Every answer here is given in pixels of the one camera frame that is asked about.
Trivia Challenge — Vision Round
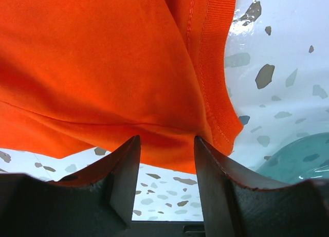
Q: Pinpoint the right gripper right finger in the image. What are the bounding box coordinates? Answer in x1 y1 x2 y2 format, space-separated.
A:
194 136 328 236

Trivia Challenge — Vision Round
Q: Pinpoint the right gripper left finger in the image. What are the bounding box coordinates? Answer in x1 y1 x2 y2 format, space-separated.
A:
1 136 141 236

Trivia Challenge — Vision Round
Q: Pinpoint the orange t shirt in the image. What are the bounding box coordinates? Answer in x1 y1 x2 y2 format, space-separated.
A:
1 0 243 173

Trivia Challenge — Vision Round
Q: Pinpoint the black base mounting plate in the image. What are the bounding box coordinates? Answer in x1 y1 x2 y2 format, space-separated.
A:
126 221 206 237

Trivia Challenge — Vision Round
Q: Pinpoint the clear blue plastic bin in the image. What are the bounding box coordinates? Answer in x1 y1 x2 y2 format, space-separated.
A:
256 133 328 184

